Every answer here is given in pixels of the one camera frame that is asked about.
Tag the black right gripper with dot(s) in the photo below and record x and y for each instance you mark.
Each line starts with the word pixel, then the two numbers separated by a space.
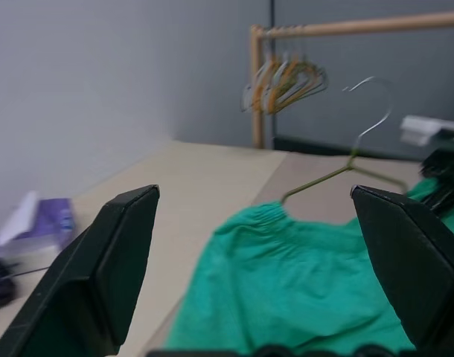
pixel 444 161

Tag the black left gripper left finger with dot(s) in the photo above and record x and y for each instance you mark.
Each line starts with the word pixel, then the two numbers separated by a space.
pixel 93 267

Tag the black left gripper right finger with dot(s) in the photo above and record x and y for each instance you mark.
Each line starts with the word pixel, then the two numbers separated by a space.
pixel 424 267

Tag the green shorts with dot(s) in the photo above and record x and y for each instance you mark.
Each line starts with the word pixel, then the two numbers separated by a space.
pixel 286 279

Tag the purple tissue box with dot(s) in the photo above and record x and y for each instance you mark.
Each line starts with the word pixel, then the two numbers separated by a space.
pixel 52 219

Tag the dark navy cloth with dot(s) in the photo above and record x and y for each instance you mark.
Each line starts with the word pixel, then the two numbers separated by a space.
pixel 0 282

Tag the bunch of hangers on rack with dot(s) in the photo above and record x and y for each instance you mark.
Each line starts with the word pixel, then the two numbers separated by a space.
pixel 318 76

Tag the wooden clothes rack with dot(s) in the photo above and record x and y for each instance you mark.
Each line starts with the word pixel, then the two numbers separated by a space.
pixel 257 122

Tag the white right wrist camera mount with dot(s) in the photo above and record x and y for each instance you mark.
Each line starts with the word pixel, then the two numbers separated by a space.
pixel 417 130

